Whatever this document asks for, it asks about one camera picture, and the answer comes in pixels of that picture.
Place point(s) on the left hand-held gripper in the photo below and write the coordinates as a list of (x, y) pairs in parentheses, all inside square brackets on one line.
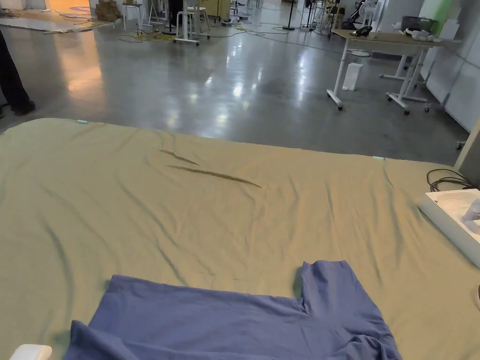
[(32, 352)]

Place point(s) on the bed with beige sheet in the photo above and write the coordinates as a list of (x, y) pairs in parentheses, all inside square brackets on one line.
[(187, 225)]

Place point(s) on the white open box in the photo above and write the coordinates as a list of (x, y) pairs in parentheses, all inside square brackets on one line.
[(455, 213)]

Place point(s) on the dark blue shirt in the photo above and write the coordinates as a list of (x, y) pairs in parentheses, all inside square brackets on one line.
[(225, 322)]

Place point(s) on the stack of cartons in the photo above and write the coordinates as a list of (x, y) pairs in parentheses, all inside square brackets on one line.
[(108, 10)]

